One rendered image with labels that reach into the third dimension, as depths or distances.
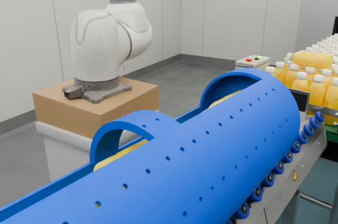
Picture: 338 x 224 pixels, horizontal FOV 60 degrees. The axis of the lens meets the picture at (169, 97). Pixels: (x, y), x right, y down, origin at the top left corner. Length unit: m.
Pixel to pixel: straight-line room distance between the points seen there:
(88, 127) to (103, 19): 0.34
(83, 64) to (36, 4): 2.61
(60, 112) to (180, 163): 0.64
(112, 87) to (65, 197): 0.68
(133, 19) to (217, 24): 4.68
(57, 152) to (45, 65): 2.58
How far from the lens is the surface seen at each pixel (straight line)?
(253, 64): 1.47
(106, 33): 0.96
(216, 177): 0.50
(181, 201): 0.44
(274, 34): 5.45
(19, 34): 3.44
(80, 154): 1.03
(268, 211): 0.89
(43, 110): 1.10
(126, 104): 0.97
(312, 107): 1.39
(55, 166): 1.18
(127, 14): 1.11
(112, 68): 0.99
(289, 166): 1.00
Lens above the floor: 1.45
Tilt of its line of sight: 21 degrees down
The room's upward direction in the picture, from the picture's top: straight up
